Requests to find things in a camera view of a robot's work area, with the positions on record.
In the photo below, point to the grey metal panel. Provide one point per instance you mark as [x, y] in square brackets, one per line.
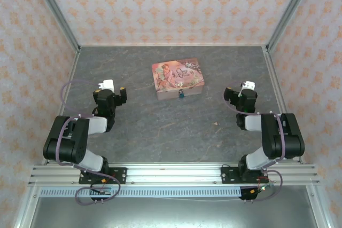
[171, 213]

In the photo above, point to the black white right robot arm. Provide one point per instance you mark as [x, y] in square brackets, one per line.
[278, 137]

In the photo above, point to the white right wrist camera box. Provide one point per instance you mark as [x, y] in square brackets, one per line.
[249, 85]

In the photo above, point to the aluminium corner post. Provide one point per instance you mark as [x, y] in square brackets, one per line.
[56, 9]
[292, 9]

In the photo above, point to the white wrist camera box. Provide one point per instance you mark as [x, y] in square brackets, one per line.
[107, 85]
[249, 85]

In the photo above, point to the teal padlock with chrome shackle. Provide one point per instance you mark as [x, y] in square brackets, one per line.
[181, 94]

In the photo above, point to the pink printed storage box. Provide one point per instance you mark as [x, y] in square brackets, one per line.
[176, 75]

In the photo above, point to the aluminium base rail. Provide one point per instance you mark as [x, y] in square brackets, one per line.
[173, 174]

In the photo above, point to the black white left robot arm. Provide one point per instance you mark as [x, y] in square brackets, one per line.
[66, 142]

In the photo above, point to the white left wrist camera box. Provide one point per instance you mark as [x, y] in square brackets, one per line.
[107, 85]

